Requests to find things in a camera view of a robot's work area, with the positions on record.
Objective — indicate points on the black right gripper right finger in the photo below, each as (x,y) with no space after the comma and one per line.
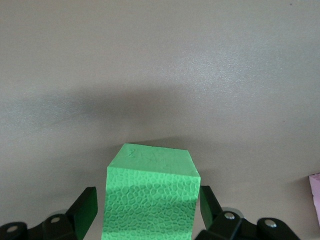
(212,220)

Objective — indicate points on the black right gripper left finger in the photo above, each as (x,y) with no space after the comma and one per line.
(82,212)

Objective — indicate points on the green foam block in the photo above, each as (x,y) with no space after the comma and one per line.
(150,195)

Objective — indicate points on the pink foam block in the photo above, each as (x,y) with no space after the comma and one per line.
(315,195)

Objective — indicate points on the brown table cover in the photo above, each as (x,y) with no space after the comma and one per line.
(75,62)

